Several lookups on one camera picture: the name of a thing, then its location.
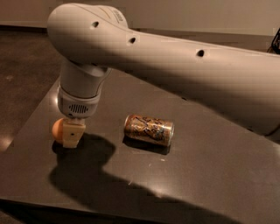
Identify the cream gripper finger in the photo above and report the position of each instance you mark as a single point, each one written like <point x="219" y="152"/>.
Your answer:
<point x="72" y="131"/>

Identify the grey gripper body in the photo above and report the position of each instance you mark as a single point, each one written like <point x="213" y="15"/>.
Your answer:
<point x="76" y="105"/>

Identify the orange fruit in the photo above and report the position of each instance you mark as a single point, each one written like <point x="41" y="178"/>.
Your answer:
<point x="57" y="131"/>

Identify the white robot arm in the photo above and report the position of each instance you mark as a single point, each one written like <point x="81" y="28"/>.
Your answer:
<point x="241" y="85"/>

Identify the orange gold soda can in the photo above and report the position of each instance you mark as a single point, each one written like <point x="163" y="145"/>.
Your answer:
<point x="148" y="129"/>

